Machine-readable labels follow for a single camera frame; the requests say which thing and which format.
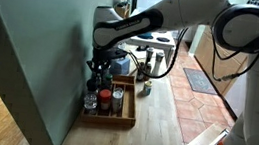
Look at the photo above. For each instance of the black lid spice jar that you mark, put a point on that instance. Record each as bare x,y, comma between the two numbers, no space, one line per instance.
92,85

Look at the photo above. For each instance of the green lid spice jar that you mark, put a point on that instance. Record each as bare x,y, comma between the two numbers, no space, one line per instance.
107,82

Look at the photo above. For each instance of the white paper sheet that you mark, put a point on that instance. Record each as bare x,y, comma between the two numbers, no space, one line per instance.
138,54

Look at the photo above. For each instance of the small yellow lid jar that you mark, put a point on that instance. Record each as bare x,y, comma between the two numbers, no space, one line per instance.
147,88

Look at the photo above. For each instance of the white salt grinder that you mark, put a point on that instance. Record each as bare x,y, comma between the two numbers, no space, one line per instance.
157,64

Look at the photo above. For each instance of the white dishwasher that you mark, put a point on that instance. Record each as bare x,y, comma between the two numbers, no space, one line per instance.
235,96

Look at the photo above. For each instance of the dark sauce bottle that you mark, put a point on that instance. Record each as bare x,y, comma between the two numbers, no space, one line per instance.
140,73
148,72

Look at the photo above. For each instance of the small black counter item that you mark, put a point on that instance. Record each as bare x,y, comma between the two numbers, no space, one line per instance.
142,48

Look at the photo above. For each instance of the wooden compartment tray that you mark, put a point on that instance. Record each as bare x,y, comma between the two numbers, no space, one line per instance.
129,107

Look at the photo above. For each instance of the red lid spice jar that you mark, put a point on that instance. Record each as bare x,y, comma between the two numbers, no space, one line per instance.
105,99

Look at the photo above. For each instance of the blue kettle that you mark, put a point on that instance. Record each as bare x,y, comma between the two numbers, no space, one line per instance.
145,36

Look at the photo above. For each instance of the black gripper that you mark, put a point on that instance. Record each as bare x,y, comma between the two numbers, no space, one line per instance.
104,57

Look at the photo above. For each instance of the light wooden board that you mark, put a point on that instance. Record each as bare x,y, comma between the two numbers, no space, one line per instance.
202,141

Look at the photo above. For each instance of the blue tissue box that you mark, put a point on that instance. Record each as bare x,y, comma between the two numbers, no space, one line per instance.
121,66

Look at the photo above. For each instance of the white electric stove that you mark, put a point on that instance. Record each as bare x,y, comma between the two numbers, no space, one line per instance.
163,41

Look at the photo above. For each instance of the clear glass jar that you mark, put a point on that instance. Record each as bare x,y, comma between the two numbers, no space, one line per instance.
90,102

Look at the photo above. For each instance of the silver pepper grinder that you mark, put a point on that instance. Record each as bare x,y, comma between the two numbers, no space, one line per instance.
149,55

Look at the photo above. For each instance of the silver shaker jar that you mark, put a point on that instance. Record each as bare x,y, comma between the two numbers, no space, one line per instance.
117,99

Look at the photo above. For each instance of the grey floor mat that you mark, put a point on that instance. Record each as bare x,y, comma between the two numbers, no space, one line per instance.
200,81

